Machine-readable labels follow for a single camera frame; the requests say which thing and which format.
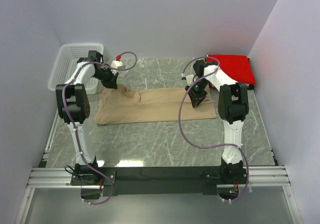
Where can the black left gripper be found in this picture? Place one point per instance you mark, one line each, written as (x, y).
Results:
(112, 83)

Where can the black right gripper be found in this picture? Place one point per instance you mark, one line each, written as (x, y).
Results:
(197, 98)

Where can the beige t-shirt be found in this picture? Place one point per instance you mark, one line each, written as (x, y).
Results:
(124, 105)

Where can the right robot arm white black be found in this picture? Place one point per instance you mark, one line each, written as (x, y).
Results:
(233, 107)

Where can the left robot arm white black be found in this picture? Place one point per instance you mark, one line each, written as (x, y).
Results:
(74, 108)

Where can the white plastic basket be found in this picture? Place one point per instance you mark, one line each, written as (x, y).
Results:
(66, 64)

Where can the folded red t-shirt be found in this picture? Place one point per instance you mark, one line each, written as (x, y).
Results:
(238, 67)

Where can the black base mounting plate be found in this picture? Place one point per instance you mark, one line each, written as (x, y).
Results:
(114, 181)

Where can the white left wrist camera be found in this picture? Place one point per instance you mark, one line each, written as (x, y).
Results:
(117, 63)

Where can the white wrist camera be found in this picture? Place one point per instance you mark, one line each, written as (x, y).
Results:
(117, 63)
(188, 78)

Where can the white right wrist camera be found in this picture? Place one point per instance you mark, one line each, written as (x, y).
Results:
(188, 78)

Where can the aluminium frame rail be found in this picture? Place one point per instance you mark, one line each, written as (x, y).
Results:
(59, 178)

